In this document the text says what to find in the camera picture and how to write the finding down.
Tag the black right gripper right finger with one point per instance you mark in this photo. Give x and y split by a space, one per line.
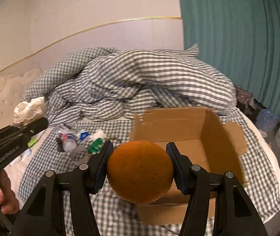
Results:
235 214

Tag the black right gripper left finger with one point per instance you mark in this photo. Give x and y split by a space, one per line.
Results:
43 212

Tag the orange fruit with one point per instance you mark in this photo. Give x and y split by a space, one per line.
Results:
140 171

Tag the blue white tissue packet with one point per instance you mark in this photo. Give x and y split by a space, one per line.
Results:
82 135

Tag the person's left hand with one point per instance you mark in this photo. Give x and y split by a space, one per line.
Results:
9 204

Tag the cream tufted headboard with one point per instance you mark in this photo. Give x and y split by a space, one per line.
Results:
13 109

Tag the grey checked bed sheet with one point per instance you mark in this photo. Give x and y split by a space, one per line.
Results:
116 217

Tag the brown cardboard box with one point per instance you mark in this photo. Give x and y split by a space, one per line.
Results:
198 134

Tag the green plastic wrapper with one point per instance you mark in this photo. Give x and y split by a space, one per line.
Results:
95 147

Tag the pack of water bottles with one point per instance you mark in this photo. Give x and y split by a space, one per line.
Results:
266 120

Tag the grey checked duvet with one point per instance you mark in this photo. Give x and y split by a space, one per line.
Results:
105 84

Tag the floral dark bag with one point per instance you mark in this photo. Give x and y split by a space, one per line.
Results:
243 97

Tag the teal curtain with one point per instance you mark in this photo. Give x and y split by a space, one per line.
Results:
240 38

